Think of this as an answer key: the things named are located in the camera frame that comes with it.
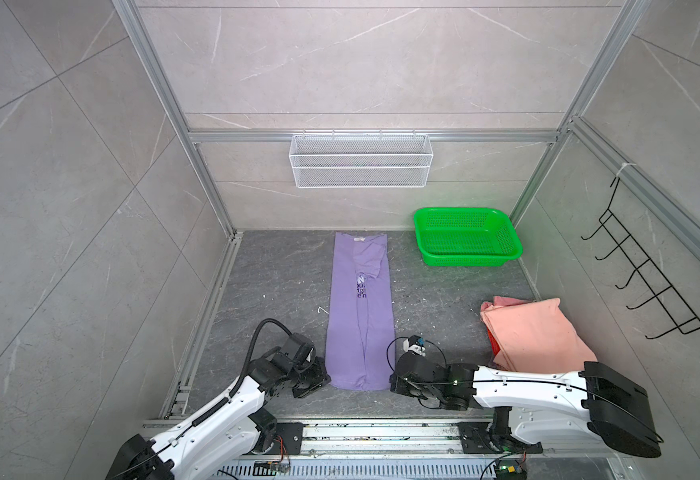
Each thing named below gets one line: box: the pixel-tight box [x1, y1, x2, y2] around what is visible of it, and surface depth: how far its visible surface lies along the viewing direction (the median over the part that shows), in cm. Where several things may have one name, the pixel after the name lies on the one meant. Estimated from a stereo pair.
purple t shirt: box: [326, 232, 396, 391], surface depth 99 cm
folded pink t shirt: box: [480, 296, 598, 374], surface depth 86 cm
